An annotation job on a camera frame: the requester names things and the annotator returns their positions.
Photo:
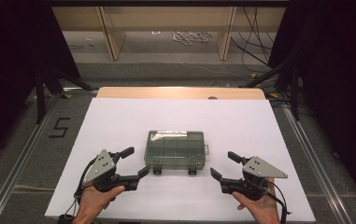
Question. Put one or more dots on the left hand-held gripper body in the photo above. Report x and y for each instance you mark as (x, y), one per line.
(102, 166)

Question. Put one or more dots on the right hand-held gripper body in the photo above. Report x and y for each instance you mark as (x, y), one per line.
(261, 169)

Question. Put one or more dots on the translucent grey compartment box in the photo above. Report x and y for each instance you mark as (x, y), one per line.
(172, 152)

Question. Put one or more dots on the person's left hand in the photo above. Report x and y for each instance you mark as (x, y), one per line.
(91, 203)

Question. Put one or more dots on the person's right hand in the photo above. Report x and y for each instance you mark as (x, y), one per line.
(264, 210)

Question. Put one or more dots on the white table cover sheet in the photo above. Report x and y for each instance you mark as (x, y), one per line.
(244, 124)

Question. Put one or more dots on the white paper slip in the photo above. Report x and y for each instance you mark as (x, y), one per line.
(169, 133)

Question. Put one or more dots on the black tripod stand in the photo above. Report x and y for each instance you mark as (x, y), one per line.
(40, 93)
(294, 90)

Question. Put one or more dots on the black curtain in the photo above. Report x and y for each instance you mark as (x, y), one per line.
(7, 62)
(337, 77)

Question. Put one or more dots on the light wooden shelf unit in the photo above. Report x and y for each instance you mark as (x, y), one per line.
(169, 18)

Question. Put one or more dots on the aluminium floor rail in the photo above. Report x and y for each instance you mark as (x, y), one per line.
(17, 171)
(319, 168)

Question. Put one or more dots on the small white floor bracket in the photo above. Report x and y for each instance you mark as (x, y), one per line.
(156, 32)

